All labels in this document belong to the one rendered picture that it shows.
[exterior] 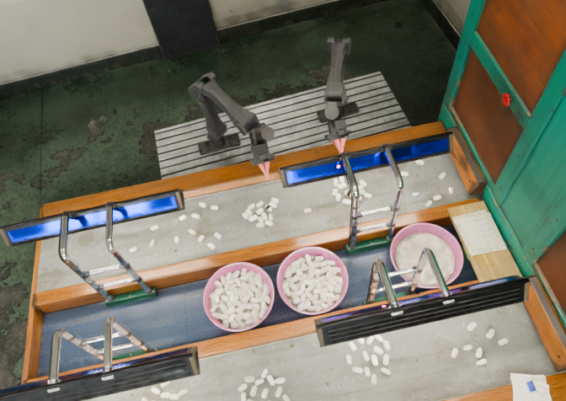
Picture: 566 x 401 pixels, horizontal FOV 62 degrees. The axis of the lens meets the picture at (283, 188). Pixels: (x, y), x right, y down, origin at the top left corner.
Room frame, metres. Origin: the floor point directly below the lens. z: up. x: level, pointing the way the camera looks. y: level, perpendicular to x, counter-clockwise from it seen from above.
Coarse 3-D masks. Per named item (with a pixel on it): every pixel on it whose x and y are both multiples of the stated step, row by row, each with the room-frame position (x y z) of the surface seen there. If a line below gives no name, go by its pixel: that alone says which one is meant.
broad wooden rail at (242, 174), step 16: (416, 128) 1.30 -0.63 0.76; (432, 128) 1.29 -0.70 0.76; (352, 144) 1.27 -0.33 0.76; (368, 144) 1.26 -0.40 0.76; (272, 160) 1.26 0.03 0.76; (288, 160) 1.24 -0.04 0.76; (304, 160) 1.23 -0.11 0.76; (176, 176) 1.26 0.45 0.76; (192, 176) 1.24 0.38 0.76; (208, 176) 1.23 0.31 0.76; (224, 176) 1.21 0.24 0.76; (240, 176) 1.20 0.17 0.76; (256, 176) 1.19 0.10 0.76; (272, 176) 1.18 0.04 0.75; (112, 192) 1.22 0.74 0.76; (128, 192) 1.21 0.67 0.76; (144, 192) 1.20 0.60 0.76; (160, 192) 1.18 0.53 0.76; (192, 192) 1.16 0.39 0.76; (208, 192) 1.16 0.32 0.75; (48, 208) 1.19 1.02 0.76; (64, 208) 1.18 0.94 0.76; (80, 208) 1.17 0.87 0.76
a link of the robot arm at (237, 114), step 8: (208, 80) 1.48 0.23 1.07; (192, 88) 1.44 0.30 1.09; (200, 88) 1.40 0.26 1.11; (208, 88) 1.40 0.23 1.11; (216, 88) 1.40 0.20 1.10; (192, 96) 1.45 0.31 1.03; (208, 96) 1.39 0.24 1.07; (216, 96) 1.37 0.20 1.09; (224, 96) 1.37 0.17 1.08; (224, 104) 1.34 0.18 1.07; (232, 104) 1.33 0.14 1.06; (232, 112) 1.30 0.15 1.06; (240, 112) 1.30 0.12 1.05; (248, 112) 1.31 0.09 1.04; (232, 120) 1.29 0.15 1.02; (240, 120) 1.27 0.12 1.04; (248, 120) 1.27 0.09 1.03; (256, 120) 1.29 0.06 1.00; (248, 128) 1.26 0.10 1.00
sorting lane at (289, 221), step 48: (240, 192) 1.13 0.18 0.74; (288, 192) 1.09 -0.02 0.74; (384, 192) 1.02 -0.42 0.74; (432, 192) 0.98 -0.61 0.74; (48, 240) 1.05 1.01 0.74; (96, 240) 1.01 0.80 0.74; (144, 240) 0.97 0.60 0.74; (192, 240) 0.94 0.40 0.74; (240, 240) 0.90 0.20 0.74; (48, 288) 0.83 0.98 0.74
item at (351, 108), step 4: (348, 104) 1.58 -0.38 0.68; (352, 104) 1.58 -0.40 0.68; (340, 108) 1.52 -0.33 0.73; (344, 108) 1.57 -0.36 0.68; (348, 108) 1.56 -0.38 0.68; (352, 108) 1.56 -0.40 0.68; (356, 108) 1.55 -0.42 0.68; (320, 112) 1.56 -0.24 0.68; (344, 112) 1.54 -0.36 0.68; (348, 112) 1.54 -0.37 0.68; (352, 112) 1.53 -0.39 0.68; (356, 112) 1.53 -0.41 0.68; (320, 116) 1.54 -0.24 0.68; (324, 116) 1.53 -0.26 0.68; (344, 116) 1.52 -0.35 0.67; (320, 120) 1.51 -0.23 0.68; (324, 120) 1.51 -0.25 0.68
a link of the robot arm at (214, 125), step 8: (200, 80) 1.48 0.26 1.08; (200, 96) 1.43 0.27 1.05; (200, 104) 1.46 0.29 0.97; (208, 104) 1.44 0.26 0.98; (208, 112) 1.43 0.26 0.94; (216, 112) 1.46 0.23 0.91; (208, 120) 1.44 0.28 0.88; (216, 120) 1.44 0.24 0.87; (208, 128) 1.44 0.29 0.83; (216, 128) 1.43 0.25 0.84; (224, 128) 1.45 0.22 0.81; (216, 136) 1.41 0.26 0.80
